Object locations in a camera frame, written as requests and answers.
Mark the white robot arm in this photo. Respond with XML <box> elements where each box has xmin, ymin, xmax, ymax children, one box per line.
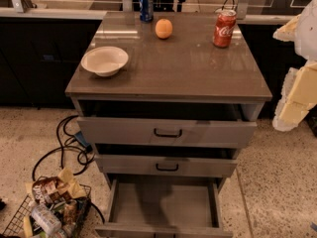
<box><xmin>272</xmin><ymin>0</ymin><xmax>317</xmax><ymax>132</ymax></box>

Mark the black floor cable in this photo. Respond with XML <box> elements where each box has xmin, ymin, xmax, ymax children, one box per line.
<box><xmin>31</xmin><ymin>114</ymin><xmax>97</xmax><ymax>182</ymax></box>

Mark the black cable loop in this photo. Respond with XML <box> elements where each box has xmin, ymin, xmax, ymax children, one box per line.
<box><xmin>214</xmin><ymin>0</ymin><xmax>238</xmax><ymax>14</ymax></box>

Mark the orange fruit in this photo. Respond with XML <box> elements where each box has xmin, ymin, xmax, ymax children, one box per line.
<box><xmin>156</xmin><ymin>19</ymin><xmax>172</xmax><ymax>40</ymax></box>

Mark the yellow packet in basket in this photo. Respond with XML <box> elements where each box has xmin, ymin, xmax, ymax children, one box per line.
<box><xmin>23</xmin><ymin>216</ymin><xmax>33</xmax><ymax>238</ymax></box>

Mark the white paper bowl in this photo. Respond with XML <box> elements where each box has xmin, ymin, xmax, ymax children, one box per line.
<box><xmin>80</xmin><ymin>47</ymin><xmax>129</xmax><ymax>77</ymax></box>

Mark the bottom open grey drawer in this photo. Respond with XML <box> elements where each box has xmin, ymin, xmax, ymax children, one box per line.
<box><xmin>95</xmin><ymin>176</ymin><xmax>233</xmax><ymax>238</ymax></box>

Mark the top grey drawer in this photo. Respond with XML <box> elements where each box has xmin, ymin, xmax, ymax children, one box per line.
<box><xmin>77</xmin><ymin>117</ymin><xmax>257</xmax><ymax>149</ymax></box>

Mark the black wire basket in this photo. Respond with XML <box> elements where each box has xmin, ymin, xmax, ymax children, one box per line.
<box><xmin>2</xmin><ymin>184</ymin><xmax>91</xmax><ymax>238</ymax></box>

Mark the brown snack bag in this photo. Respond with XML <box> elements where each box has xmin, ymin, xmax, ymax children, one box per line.
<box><xmin>26</xmin><ymin>168</ymin><xmax>87</xmax><ymax>204</ymax></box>

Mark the clear plastic bottle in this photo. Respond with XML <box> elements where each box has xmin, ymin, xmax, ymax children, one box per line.
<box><xmin>29</xmin><ymin>201</ymin><xmax>61</xmax><ymax>236</ymax></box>

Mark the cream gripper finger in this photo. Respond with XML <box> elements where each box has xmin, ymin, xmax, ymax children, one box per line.
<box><xmin>272</xmin><ymin>61</ymin><xmax>317</xmax><ymax>132</ymax></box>
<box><xmin>273</xmin><ymin>15</ymin><xmax>300</xmax><ymax>42</ymax></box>

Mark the red coke can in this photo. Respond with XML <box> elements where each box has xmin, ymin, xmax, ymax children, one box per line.
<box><xmin>213</xmin><ymin>10</ymin><xmax>237</xmax><ymax>48</ymax></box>

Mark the grey drawer cabinet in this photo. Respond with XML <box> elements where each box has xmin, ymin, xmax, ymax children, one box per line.
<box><xmin>64</xmin><ymin>11</ymin><xmax>273</xmax><ymax>238</ymax></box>

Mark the middle grey drawer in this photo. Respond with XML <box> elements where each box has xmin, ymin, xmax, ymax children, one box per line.
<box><xmin>95</xmin><ymin>155</ymin><xmax>237</xmax><ymax>178</ymax></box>

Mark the blue pepsi can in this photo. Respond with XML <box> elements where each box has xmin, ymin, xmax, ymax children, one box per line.
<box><xmin>139</xmin><ymin>0</ymin><xmax>154</xmax><ymax>23</ymax></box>

